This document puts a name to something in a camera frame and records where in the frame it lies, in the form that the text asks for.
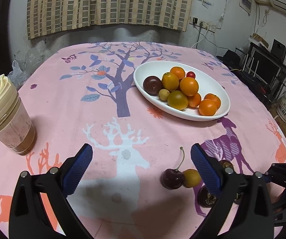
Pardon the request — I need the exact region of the small yellow green fruit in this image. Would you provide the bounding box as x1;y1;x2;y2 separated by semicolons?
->
183;169;201;188

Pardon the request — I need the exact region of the small brown passion fruit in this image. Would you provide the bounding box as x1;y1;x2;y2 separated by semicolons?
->
219;160;234;170

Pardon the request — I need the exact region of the red cherry tomato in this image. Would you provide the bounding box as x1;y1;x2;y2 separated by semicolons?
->
186;71;196;79

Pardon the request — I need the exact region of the small yellow longan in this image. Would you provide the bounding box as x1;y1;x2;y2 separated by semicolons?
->
158;88;170;101

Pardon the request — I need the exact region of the striped beige curtain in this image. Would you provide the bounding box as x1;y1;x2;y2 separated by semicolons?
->
26;0;192;39

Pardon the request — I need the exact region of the white wall power strip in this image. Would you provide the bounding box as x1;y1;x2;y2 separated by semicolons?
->
189;16;216;33

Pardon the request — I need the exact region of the orange tangerine on plate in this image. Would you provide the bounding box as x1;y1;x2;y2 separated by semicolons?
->
170;66;186;80

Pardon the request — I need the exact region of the dark cherry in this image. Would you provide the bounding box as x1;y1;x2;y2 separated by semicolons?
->
160;146;185;190

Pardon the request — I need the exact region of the yellow orange kumquat fruit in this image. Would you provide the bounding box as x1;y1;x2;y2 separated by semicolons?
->
161;72;179;92

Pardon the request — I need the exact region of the large orange front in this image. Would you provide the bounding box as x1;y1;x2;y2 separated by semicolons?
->
198;99;217;116

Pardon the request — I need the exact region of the small orange tangerine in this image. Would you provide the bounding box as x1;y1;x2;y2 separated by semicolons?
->
204;93;221;109

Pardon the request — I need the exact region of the dark passion fruit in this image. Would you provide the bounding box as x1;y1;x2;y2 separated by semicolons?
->
197;186;217;208

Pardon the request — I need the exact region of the green yellow plum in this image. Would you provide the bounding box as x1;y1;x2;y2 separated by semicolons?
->
167;91;188;110

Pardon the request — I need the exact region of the cream lidded drink jar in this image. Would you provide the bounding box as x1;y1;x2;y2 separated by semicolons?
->
0;74;37;155

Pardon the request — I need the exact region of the black shelf rack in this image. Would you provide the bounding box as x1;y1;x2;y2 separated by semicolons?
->
235;40;286;106

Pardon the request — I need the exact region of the orange kumquat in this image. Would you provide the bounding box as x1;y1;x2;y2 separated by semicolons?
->
180;77;199;97

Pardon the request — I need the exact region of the white plastic bag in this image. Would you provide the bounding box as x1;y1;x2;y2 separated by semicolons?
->
8;60;28;90

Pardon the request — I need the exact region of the dark purple plum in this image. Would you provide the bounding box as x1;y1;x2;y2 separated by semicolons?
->
143;75;163;96

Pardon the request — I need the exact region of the white oval plate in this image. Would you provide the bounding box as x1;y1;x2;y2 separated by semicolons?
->
133;61;230;122

